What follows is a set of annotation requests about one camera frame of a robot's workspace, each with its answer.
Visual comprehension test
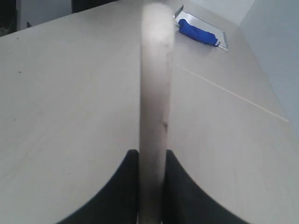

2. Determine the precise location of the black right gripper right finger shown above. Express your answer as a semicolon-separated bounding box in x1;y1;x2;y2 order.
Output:
162;150;246;224

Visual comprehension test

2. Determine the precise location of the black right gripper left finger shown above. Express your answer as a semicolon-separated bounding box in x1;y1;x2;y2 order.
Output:
60;149;139;224

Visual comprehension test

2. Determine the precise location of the white wooden paint brush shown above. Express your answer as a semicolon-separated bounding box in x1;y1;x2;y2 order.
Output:
138;2;175;224

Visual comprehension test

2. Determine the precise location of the blue folded umbrella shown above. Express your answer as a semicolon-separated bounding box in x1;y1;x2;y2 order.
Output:
178;19;220;47

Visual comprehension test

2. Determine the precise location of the metal tray on table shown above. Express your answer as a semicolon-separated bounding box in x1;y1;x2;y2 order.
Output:
174;5;228;51

